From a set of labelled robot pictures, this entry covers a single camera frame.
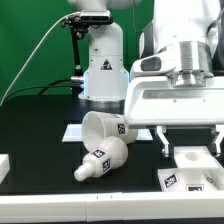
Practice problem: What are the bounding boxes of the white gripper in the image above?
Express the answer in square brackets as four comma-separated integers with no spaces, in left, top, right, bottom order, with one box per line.
[124,76,224,157]

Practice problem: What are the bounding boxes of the white lamp base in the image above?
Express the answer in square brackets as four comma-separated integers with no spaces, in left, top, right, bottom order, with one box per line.
[157,146,224,192]

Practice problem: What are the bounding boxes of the white lamp bulb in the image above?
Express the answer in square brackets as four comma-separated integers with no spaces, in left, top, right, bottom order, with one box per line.
[74,136,128,181]

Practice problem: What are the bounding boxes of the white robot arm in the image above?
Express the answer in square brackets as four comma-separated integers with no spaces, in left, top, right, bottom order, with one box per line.
[67,0,224,153]

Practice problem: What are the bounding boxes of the white lamp shade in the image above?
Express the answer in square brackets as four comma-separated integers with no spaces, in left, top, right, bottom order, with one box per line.
[81,111,138,151]

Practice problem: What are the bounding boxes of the white flat plate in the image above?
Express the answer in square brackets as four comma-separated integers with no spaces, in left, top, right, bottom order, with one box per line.
[62,124,153,142]

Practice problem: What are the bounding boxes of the black cables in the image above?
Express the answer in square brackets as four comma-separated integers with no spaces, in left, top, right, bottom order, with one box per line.
[6,78,84,101]

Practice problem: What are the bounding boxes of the black camera on stand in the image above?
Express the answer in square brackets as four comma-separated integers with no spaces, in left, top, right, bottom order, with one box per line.
[61,10,114,93]

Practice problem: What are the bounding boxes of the white cable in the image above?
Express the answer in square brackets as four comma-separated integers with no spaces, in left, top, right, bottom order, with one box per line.
[0,12,81,106]

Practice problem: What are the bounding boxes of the white left wall bar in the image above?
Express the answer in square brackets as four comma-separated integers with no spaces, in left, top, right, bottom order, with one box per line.
[0,154,10,184]

